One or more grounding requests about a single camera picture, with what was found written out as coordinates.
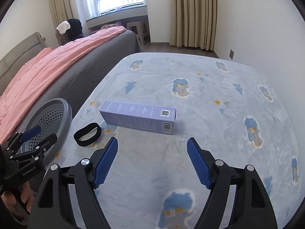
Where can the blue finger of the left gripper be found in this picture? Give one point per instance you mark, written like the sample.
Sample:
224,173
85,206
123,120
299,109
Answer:
27,135
37,151

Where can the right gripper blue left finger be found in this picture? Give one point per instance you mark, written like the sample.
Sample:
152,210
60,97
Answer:
52,206

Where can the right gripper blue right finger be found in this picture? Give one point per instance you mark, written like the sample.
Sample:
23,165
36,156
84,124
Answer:
252,207

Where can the black hair band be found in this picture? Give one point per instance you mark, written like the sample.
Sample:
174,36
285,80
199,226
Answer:
87,135

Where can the purple cardboard box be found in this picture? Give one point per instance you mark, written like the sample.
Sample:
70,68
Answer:
156,119

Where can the grey perforated trash basket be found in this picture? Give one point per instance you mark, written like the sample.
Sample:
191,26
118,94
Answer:
55,116

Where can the person left hand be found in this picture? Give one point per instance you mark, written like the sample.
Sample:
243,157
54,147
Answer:
10,202

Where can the pink bed quilt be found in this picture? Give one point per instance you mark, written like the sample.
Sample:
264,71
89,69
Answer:
40,72

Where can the grey headboard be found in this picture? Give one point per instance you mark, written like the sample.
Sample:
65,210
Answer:
18,56

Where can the chair with clothes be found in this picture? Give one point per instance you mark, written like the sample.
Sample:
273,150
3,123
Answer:
68,31

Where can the light blue patterned blanket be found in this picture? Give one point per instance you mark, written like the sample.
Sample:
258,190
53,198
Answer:
230,110

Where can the left beige curtain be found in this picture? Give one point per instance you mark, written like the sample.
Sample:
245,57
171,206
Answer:
60,11

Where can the beige curtain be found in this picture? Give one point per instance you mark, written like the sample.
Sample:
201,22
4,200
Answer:
193,23
60,11

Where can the grey plastic stool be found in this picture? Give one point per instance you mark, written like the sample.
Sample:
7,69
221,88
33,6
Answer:
141,31

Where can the right beige curtain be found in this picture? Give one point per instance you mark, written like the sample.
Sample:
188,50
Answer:
193,23

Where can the wall socket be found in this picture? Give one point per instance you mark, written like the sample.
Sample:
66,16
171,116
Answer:
231,54

